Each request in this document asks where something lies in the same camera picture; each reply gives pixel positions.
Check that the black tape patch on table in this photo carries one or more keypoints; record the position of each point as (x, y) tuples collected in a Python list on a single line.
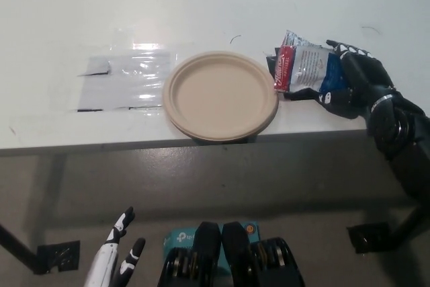
[(271, 63)]

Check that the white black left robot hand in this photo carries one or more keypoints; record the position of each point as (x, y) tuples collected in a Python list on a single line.
[(100, 263)]

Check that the black table leg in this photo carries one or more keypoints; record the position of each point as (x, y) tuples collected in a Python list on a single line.
[(18, 246), (408, 224)]

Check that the clear plastic sheet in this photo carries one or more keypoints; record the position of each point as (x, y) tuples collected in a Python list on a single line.
[(131, 80)]

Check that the thin black curved strand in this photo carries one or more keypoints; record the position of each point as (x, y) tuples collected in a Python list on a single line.
[(373, 28), (234, 37)]

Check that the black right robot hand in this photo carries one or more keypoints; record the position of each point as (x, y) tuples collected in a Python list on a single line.
[(364, 80)]

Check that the teal cardboard box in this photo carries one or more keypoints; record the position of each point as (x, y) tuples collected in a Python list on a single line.
[(179, 238)]

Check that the beige paper plate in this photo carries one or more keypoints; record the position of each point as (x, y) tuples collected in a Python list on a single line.
[(218, 93)]

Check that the black floor tape patch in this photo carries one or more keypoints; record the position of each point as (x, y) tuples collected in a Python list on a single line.
[(58, 255), (367, 238)]

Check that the sunflower seed bag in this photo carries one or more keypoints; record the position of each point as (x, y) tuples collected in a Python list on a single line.
[(304, 67)]

